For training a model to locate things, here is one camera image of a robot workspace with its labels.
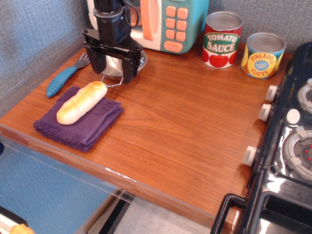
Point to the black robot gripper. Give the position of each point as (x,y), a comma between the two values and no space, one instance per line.
(113,38)

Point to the toy bread loaf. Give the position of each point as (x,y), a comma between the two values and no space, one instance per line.
(82,102)

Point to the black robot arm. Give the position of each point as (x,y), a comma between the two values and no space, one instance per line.
(107,5)

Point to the purple folded towel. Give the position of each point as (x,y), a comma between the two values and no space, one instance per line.
(83,134)

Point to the orange microwave turntable plate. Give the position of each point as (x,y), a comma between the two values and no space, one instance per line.
(135,16)

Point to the teal toy microwave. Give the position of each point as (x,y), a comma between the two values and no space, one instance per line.
(170,26)

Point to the tomato sauce can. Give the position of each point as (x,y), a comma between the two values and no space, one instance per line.
(221,39)

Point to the pineapple slices can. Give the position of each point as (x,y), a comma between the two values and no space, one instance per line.
(263,54)

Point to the white stove knob middle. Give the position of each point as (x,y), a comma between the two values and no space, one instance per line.
(264,112)

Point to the white stove knob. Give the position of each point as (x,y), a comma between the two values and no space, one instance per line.
(249,155)
(271,92)
(264,112)

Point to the white stove knob top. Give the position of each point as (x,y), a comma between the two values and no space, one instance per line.
(271,92)

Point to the white stove knob bottom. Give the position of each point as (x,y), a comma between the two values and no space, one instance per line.
(249,155)

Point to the yellow object at corner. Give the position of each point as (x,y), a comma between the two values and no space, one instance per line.
(21,229)

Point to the black toy stove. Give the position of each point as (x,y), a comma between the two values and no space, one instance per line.
(279,188)

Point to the small steel bowl with handles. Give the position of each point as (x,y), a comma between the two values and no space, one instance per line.
(114,71)

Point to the fork with blue handle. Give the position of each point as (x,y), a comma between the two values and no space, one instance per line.
(58,82)

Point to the black oven door handle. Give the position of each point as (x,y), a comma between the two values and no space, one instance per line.
(229,200)

